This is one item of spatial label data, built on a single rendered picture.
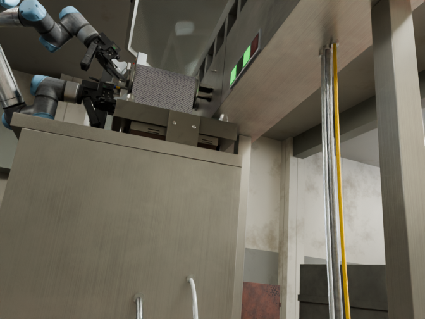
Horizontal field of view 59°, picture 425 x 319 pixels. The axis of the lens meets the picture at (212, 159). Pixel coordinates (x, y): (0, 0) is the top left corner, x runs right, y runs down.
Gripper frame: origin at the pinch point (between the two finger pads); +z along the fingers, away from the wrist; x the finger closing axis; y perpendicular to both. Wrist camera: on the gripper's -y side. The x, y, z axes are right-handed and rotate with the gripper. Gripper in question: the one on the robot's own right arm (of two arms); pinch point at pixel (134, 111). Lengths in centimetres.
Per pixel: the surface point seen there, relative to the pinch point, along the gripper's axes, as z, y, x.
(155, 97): 6.8, 7.3, -0.3
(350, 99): 277, 188, 243
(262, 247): 239, 6, 413
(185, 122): 15.5, -10.2, -21.9
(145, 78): 1.9, 14.2, -0.3
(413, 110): 50, -23, -77
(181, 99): 16.7, 8.9, -0.3
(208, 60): 31, 45, 24
